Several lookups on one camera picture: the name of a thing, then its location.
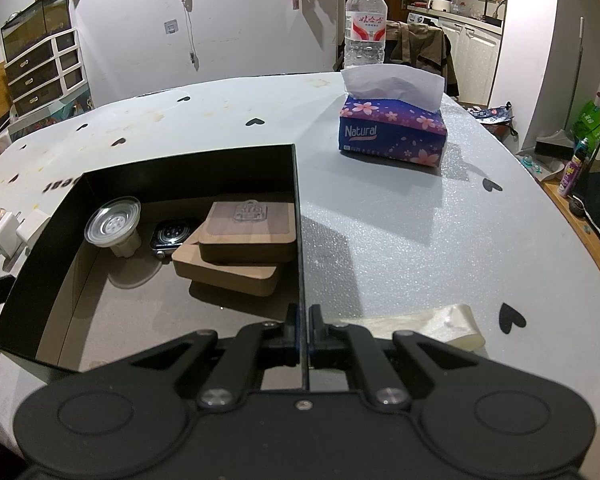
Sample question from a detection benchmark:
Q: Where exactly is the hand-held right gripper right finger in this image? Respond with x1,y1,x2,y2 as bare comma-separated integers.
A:
307,305,486,409

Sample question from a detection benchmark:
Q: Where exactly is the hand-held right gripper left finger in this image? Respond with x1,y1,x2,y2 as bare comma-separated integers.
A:
120,304,300,409

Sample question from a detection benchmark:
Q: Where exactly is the white charger plug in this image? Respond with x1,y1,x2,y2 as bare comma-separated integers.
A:
0,211,26,257

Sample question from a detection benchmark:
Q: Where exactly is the carved wooden block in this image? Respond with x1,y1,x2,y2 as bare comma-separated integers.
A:
171,232,280,297

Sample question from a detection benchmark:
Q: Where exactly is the wooden coaster with clear hook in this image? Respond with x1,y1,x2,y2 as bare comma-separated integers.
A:
199,200,297,264

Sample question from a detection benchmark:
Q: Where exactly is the clear suction cup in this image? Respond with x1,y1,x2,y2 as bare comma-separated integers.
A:
84,199,144,259

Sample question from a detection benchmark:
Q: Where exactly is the black smartwatch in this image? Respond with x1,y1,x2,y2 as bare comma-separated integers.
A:
149,217,204,260

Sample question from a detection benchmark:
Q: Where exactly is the black cardboard box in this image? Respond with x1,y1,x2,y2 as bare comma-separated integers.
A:
0,143,309,394

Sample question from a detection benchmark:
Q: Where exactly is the small white box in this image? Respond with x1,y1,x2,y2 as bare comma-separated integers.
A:
14,208,52,255

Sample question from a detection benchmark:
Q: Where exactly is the teal printed cabinet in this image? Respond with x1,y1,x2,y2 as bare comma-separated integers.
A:
7,87,93,133

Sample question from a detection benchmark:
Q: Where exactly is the purple floral tissue pack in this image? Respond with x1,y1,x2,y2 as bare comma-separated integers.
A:
338,65,449,169

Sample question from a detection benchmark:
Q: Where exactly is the white drawer cabinet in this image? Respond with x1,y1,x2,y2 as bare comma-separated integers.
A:
2,27,89,117

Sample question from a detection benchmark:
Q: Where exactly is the glass fish tank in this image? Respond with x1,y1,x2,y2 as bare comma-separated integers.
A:
0,0,74,62

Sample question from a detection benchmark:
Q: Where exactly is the dark snack wrapper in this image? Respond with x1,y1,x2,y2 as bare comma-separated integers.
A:
467,102,518,136

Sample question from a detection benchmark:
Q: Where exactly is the brown jacket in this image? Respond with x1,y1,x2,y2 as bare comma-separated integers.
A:
387,21,461,101

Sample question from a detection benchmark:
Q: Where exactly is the pink spray can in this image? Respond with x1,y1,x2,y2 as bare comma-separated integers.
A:
557,137,592,198

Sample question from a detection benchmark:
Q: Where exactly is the clear water bottle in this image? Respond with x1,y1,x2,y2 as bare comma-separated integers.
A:
343,0,389,72

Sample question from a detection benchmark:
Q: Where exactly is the grey dustpan with broom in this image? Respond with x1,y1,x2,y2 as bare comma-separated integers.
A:
534,17,586,161

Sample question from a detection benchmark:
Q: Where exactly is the white washing machine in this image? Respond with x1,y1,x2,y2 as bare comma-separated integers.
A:
406,10,443,28

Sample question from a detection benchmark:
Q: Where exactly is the green plastic bag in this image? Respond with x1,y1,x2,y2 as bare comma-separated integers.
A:
572,100,600,147

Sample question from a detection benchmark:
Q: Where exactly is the hanging white cable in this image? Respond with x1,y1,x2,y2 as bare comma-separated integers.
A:
181,0,201,72

